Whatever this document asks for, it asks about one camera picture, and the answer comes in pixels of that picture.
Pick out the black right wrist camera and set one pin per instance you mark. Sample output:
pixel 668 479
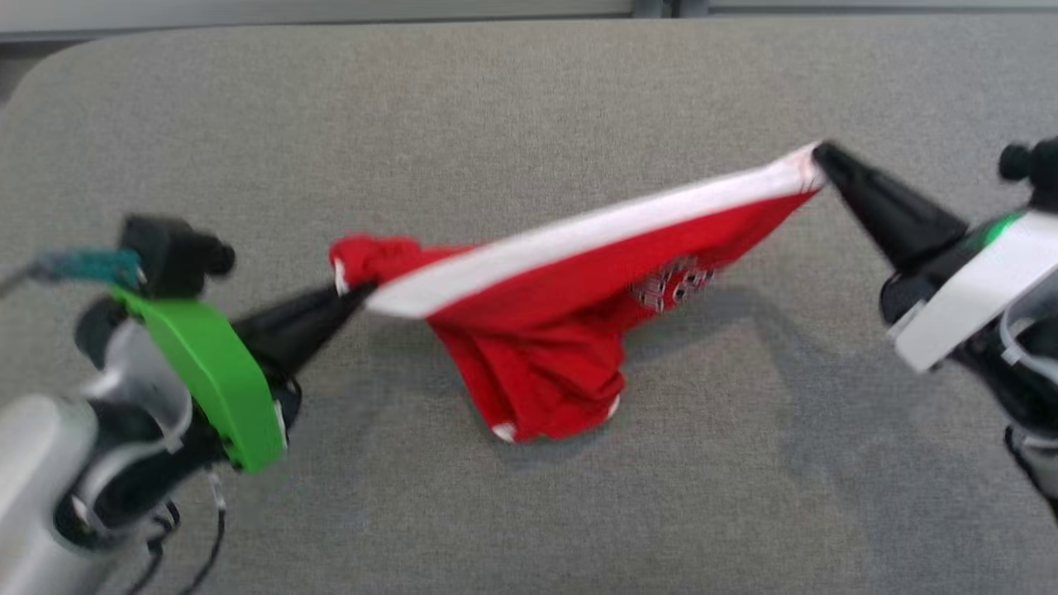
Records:
pixel 1037 165

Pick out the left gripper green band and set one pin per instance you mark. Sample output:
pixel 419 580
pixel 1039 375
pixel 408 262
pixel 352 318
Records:
pixel 223 380

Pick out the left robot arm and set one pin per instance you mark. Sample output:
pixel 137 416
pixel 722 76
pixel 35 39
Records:
pixel 33 463

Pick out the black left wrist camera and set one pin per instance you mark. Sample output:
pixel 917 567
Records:
pixel 169 252

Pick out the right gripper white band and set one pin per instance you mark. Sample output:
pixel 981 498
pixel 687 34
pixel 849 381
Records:
pixel 984 281

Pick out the grey fabric sofa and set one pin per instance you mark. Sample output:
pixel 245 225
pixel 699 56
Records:
pixel 496 124

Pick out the red Bulls basketball jersey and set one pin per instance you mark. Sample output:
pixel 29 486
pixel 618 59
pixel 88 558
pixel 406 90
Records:
pixel 537 330

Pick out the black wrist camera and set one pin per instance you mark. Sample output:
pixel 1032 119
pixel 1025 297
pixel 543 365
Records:
pixel 1037 165
pixel 169 252

